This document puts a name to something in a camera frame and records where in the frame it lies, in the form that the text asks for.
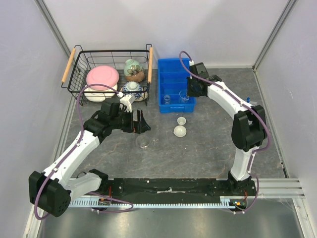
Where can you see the blue white patterned bowl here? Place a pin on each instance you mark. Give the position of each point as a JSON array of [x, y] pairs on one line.
[[134, 88]]

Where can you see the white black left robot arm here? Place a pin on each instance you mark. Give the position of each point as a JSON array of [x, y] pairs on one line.
[[53, 189]]

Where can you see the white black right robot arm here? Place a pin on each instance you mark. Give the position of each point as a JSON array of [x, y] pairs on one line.
[[249, 128]]

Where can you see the clear acrylic test tube rack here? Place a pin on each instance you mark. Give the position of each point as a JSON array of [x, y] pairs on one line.
[[252, 102]]

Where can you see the light blue cable duct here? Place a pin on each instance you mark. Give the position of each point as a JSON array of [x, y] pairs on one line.
[[101, 203]]

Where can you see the blue plastic compartment bin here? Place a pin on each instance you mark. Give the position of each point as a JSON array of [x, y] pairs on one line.
[[172, 78]]

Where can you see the black wire basket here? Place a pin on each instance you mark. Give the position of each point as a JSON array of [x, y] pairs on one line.
[[82, 61]]

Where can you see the white ceramic bowl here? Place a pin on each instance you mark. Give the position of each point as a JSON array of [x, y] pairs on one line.
[[98, 93]]

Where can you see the pink ceramic plate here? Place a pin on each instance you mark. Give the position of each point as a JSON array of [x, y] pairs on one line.
[[105, 75]]

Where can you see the green floral ceramic bowl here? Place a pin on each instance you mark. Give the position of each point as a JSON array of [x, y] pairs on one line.
[[133, 71]]

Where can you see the clear glass jar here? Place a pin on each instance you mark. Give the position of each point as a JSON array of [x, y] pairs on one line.
[[167, 99]]

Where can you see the white ceramic crucible cup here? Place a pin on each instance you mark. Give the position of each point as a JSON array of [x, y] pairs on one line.
[[181, 121]]

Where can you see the white ceramic evaporating dish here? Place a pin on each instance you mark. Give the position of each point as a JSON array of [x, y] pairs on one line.
[[180, 131]]

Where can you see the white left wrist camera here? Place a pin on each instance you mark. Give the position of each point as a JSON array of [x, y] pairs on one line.
[[126, 100]]

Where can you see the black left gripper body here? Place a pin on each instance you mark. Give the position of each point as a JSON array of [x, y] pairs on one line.
[[128, 125]]

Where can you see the clear glass beaker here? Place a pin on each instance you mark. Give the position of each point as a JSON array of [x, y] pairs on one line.
[[183, 98]]

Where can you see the clear glass flask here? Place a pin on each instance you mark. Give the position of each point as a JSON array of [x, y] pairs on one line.
[[142, 141]]

